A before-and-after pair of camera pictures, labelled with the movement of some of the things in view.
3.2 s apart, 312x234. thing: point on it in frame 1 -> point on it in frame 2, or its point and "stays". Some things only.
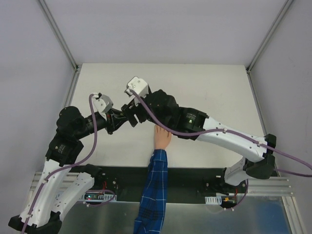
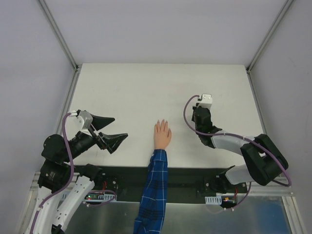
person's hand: x=162 y=137 stays
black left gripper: x=110 y=122 -> x=96 y=137
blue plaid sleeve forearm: x=151 y=211 stays
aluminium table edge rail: x=71 y=89 stays
